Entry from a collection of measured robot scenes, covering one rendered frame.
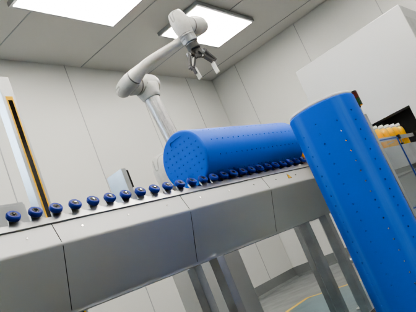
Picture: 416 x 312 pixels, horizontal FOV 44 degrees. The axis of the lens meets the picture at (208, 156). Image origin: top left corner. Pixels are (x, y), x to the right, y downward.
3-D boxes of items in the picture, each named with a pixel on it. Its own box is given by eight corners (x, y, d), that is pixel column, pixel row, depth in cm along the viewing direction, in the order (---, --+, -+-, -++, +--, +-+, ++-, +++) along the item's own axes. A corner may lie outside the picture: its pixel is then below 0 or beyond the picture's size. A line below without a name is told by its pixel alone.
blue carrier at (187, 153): (176, 200, 242) (154, 147, 248) (274, 177, 309) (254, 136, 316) (217, 175, 225) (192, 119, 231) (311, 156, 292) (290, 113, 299)
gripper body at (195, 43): (194, 45, 294) (201, 59, 293) (182, 48, 289) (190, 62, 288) (200, 38, 288) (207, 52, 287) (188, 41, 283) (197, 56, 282)
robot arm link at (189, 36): (176, 41, 290) (181, 49, 289) (184, 31, 282) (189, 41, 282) (188, 37, 295) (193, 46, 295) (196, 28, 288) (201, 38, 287)
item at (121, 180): (119, 213, 203) (106, 178, 206) (127, 212, 206) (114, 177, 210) (134, 205, 197) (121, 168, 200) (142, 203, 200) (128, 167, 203)
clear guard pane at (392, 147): (387, 221, 297) (351, 146, 307) (428, 200, 358) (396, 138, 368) (388, 220, 297) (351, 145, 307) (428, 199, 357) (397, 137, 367)
